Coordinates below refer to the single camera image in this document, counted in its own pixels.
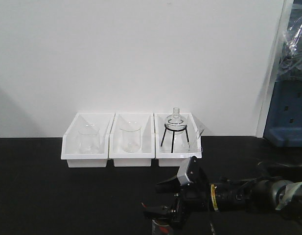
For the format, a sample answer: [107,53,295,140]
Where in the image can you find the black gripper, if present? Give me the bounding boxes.
[141,167,210,223]

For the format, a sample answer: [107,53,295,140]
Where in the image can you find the clear glass beaker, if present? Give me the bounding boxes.
[152,219,174,235]

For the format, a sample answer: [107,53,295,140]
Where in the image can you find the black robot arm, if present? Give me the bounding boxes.
[143,166,302,229]

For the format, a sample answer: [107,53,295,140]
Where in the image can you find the beaker in middle bin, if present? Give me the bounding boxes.
[120,121,141,153]

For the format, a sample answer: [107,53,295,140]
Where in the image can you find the beaker in bin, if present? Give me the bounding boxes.
[120,121,141,153]
[78,124,100,154]

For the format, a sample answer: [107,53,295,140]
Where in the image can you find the beaker in left bin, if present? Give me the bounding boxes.
[78,124,100,154]

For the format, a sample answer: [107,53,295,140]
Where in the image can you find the right white plastic bin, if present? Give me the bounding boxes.
[154,113,204,167]

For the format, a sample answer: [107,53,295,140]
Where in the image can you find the white plastic bin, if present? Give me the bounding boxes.
[154,113,204,167]
[61,113,115,168]
[109,113,155,167]

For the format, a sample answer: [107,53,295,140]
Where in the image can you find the middle white plastic bin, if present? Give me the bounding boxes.
[109,113,155,167]

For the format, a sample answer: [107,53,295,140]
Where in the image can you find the round-bottom glass flask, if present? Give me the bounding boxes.
[164,107,187,134]

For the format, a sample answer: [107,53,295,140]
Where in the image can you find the left white plastic bin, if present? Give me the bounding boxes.
[61,113,115,168]

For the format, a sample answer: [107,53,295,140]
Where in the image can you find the blue pegboard rack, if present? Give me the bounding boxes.
[263,80,302,147]

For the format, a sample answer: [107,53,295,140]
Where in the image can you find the clear plastic wrapped items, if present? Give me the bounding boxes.
[276,0,302,82]

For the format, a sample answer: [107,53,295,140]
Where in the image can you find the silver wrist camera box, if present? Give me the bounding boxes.
[177,156,199,186]

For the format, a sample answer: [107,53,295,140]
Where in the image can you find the black wire tripod stand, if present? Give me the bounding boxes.
[161,124,190,153]

